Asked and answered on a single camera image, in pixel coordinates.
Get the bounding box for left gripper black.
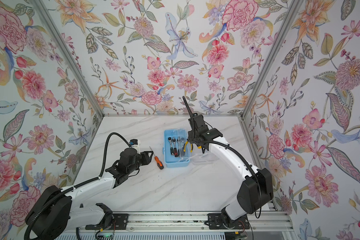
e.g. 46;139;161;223
127;150;156;175

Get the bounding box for orange black screwdriver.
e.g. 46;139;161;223
150;147;164;170

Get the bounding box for yellow handle pliers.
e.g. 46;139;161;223
183;140;194;153

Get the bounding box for blue transparent plastic toolbox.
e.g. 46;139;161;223
163;129;217;168

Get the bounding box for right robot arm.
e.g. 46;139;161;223
188;112;274;225

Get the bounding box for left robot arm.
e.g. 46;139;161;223
24;148;154;240

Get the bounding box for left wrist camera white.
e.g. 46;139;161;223
130;139;140;153

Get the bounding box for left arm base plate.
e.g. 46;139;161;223
85;213;130;231

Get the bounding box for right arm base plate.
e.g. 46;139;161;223
204;213;251;231

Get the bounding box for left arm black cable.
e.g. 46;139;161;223
23;132;131;240

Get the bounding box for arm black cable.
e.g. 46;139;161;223
23;132;131;240
182;95;263;220

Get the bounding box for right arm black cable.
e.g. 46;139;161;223
182;95;263;220

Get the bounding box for aluminium mounting rail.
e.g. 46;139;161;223
65;211;293;232

